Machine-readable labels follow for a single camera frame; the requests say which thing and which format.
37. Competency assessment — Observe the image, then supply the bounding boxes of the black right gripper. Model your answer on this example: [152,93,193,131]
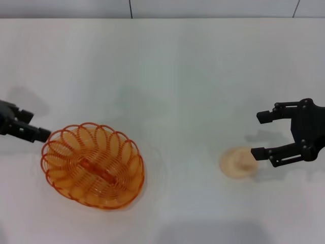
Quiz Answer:
[250,98,325,168]

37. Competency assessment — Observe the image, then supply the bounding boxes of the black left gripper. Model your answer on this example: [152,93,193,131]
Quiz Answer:
[0,99,52,144]

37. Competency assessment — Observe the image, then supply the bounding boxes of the pale round bread bun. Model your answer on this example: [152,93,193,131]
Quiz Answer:
[219,146,259,180]

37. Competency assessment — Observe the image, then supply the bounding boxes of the orange wire basket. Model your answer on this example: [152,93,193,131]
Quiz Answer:
[40,122,146,210]

